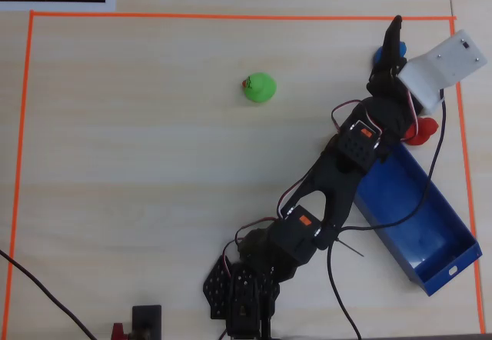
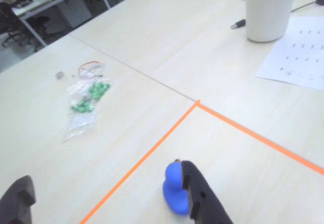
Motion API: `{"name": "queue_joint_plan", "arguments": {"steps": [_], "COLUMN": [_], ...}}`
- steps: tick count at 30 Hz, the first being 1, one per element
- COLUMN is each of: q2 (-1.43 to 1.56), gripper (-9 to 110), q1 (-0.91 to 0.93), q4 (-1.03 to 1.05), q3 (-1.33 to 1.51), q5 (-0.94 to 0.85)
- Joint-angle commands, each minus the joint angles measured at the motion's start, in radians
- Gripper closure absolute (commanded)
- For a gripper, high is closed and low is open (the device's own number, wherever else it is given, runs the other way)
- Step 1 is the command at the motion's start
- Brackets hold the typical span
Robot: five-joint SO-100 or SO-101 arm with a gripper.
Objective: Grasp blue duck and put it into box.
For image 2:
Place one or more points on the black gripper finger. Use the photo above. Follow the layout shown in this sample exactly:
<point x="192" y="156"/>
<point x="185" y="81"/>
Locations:
<point x="15" y="203"/>
<point x="205" y="203"/>

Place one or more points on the blue rubber duck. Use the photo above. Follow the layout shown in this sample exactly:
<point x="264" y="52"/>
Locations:
<point x="173" y="183"/>

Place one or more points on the orange tape strip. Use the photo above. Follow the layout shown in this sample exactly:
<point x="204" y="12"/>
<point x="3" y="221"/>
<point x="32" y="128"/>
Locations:
<point x="144" y="158"/>
<point x="253" y="133"/>

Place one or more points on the clear bag with green parts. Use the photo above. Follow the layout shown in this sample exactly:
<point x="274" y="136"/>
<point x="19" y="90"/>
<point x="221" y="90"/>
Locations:
<point x="81" y="122"/>

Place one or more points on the small grey part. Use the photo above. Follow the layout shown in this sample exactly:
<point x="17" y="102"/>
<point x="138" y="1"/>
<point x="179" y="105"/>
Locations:
<point x="59" y="75"/>

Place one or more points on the white printed paper sheet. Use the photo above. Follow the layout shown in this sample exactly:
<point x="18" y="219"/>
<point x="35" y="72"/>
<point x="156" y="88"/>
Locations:
<point x="291" y="56"/>

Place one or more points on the black usb plug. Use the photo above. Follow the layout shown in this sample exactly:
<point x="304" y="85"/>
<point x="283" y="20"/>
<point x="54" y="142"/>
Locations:
<point x="239" y="23"/>

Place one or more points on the black office chair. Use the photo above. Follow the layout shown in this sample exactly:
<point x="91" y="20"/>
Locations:
<point x="38" y="21"/>

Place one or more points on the white drawer cabinet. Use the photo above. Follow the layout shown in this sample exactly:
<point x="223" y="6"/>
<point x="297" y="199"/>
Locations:
<point x="76" y="12"/>

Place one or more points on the tall white cup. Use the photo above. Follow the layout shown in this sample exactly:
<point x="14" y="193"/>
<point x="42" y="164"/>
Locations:
<point x="268" y="11"/>

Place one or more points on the white desk with metal frame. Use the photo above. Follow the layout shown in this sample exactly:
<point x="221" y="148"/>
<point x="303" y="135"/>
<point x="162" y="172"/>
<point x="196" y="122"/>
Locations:
<point x="33" y="7"/>

